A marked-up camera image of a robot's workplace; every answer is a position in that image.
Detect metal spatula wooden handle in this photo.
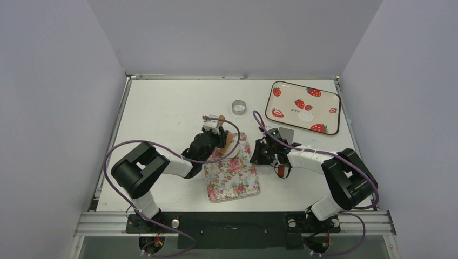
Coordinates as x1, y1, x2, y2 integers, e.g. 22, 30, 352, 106
276, 127, 294, 179

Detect white dough piece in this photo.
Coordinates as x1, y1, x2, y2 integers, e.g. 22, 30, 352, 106
224, 138, 240, 159

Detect floral pattern tray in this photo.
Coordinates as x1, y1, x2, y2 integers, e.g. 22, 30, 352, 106
203, 132, 260, 202

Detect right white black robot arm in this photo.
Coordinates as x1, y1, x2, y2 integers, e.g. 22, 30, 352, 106
250, 128, 378, 230

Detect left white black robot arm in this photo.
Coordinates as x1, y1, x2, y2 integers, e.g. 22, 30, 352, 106
110, 127, 233, 232

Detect flat round dumpling wrapper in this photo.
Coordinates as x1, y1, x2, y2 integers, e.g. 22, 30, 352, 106
298, 110, 314, 122

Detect strawberry pattern tray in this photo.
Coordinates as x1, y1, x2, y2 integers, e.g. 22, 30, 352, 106
265, 81, 341, 135

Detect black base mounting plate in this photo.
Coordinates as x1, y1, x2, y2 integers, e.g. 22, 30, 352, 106
125, 211, 341, 249

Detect round metal cutter ring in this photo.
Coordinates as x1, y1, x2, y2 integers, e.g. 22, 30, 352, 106
231, 100, 247, 115

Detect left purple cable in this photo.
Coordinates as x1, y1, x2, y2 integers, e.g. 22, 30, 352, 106
103, 116, 241, 259

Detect purple cable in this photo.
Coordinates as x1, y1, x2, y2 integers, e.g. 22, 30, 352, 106
252, 110, 379, 258
103, 116, 241, 259

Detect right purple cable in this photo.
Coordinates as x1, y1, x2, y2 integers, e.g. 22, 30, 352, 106
252, 110, 379, 258

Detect aluminium front rail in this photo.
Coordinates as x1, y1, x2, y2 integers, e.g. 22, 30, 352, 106
74, 211, 396, 237

